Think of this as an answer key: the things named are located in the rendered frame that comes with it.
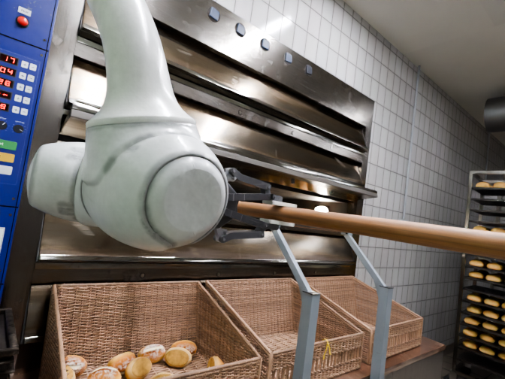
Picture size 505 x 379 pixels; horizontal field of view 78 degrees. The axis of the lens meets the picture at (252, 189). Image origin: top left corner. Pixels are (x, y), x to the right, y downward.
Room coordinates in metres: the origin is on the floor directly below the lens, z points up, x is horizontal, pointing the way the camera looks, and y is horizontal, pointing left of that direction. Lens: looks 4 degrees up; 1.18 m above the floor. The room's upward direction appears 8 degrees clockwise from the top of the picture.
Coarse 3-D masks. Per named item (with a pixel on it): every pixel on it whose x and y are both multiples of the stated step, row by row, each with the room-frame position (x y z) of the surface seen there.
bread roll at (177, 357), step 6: (174, 348) 1.19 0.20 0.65; (180, 348) 1.19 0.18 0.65; (168, 354) 1.17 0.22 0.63; (174, 354) 1.18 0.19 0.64; (180, 354) 1.18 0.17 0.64; (186, 354) 1.18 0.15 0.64; (168, 360) 1.17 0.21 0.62; (174, 360) 1.17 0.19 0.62; (180, 360) 1.17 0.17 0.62; (186, 360) 1.17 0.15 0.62; (174, 366) 1.17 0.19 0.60; (180, 366) 1.17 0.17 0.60
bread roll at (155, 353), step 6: (144, 348) 1.17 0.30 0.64; (150, 348) 1.17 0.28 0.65; (156, 348) 1.18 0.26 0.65; (162, 348) 1.20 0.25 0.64; (138, 354) 1.16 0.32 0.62; (144, 354) 1.16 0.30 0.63; (150, 354) 1.16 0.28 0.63; (156, 354) 1.17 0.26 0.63; (162, 354) 1.19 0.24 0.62; (150, 360) 1.16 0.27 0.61; (156, 360) 1.17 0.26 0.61
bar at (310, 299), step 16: (352, 240) 1.47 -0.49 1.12; (288, 256) 1.12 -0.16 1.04; (304, 288) 1.05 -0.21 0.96; (384, 288) 1.32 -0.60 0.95; (304, 304) 1.03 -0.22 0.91; (384, 304) 1.31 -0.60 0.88; (304, 320) 1.02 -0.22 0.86; (384, 320) 1.31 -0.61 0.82; (304, 336) 1.01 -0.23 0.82; (384, 336) 1.31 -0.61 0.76; (304, 352) 1.01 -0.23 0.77; (384, 352) 1.32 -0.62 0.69; (304, 368) 1.01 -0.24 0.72; (384, 368) 1.33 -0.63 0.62
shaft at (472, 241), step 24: (264, 216) 0.65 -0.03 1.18; (288, 216) 0.60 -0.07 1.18; (312, 216) 0.55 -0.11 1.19; (336, 216) 0.52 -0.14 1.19; (360, 216) 0.49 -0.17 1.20; (408, 240) 0.43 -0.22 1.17; (432, 240) 0.40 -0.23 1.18; (456, 240) 0.38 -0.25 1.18; (480, 240) 0.36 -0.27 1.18; (504, 240) 0.34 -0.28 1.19
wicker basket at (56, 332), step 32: (64, 288) 1.09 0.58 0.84; (96, 288) 1.14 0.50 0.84; (128, 288) 1.21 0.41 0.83; (160, 288) 1.29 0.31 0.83; (192, 288) 1.37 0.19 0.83; (64, 320) 1.07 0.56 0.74; (128, 320) 1.20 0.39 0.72; (160, 320) 1.27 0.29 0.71; (192, 320) 1.35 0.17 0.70; (224, 320) 1.20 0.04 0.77; (64, 352) 1.06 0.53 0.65; (96, 352) 1.11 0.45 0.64; (224, 352) 1.18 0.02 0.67; (256, 352) 1.05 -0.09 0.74
